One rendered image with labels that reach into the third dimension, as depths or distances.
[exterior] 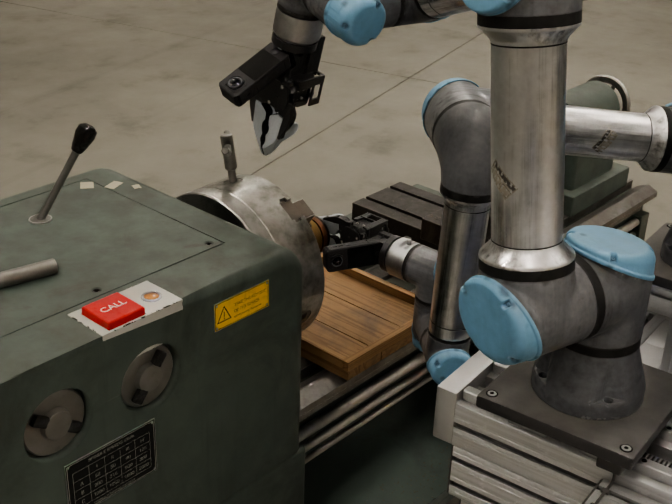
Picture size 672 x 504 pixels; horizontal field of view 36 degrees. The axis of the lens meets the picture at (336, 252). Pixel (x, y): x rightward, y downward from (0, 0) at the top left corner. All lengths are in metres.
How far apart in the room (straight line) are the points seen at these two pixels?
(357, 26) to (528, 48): 0.36
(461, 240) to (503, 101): 0.54
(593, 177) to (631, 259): 1.49
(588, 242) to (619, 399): 0.22
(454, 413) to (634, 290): 0.34
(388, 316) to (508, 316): 0.93
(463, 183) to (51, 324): 0.67
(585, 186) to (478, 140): 1.13
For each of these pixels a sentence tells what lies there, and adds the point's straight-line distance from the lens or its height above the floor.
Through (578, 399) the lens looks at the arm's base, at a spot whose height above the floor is 1.19.
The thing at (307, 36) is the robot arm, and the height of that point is 1.54.
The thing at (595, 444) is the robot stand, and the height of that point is 1.16.
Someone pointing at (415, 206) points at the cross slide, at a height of 0.97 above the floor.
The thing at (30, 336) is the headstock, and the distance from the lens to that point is 1.38.
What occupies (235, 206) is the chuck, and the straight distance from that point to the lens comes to 1.77.
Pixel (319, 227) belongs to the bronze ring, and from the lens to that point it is 1.99.
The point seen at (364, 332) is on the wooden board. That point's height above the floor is 0.89.
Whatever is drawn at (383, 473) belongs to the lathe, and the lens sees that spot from 2.27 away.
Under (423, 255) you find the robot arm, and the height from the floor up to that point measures 1.11.
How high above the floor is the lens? 1.96
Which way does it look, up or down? 27 degrees down
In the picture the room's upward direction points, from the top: 2 degrees clockwise
